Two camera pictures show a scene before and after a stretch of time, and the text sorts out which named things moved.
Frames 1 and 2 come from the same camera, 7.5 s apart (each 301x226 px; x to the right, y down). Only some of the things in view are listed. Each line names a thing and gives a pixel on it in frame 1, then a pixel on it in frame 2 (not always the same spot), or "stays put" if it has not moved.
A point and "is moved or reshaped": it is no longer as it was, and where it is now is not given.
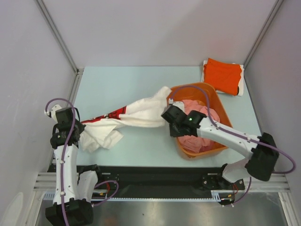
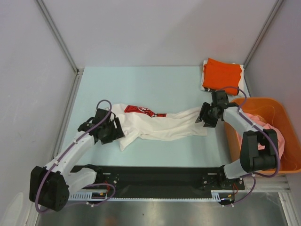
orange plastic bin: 207,92 -> 275,112
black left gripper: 81,126 -> 117,132
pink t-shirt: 198,144 -> 261,122
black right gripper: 173,133 -> 202,112
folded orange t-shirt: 223,77 stays put
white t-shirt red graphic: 104,131 is moved or reshaped
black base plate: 162,182 stays put
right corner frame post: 269,20 stays put
